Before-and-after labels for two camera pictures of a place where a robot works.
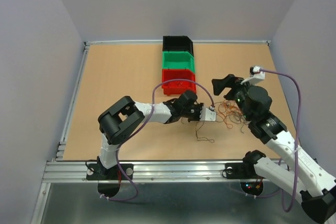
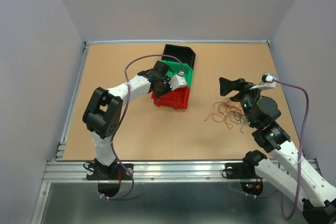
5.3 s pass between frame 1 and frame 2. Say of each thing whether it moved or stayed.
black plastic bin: moved
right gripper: stayed
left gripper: moved
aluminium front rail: stayed
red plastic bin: moved
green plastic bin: moved
